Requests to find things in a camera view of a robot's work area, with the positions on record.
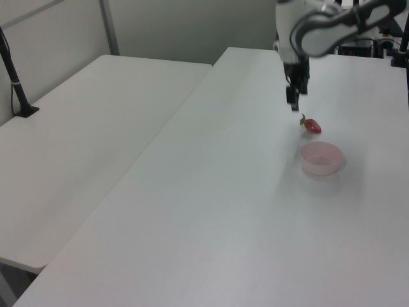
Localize black box device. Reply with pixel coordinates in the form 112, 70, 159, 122
338, 38, 375, 58

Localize thin black stand cable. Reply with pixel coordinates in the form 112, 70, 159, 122
9, 82, 17, 116

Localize black camera stand with clamp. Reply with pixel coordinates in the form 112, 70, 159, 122
0, 26, 40, 119

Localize pink plastic bowl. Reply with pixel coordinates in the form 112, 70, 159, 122
299, 141, 344, 177

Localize red strawberry with green leaves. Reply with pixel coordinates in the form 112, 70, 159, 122
298, 113, 323, 135

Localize black clamped pole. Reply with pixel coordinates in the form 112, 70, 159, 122
390, 28, 409, 68

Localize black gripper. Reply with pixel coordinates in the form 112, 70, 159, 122
282, 59, 312, 113

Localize black keyboard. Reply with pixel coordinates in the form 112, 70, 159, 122
392, 17, 405, 37

